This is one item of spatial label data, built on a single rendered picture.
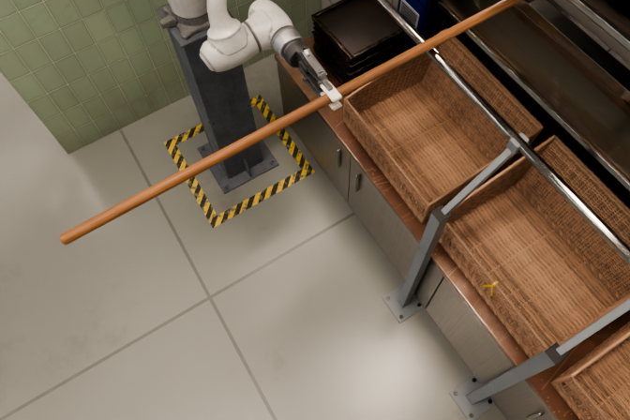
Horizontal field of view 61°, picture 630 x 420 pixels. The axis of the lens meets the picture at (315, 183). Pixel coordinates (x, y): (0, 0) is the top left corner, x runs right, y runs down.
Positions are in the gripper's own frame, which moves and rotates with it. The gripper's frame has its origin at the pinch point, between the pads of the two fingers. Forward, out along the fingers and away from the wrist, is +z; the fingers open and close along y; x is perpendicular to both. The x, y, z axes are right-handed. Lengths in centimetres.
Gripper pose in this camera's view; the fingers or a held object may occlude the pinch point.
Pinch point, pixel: (331, 96)
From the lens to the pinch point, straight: 153.7
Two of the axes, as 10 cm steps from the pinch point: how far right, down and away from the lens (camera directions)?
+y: 0.2, 4.7, 8.8
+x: -8.4, 4.8, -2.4
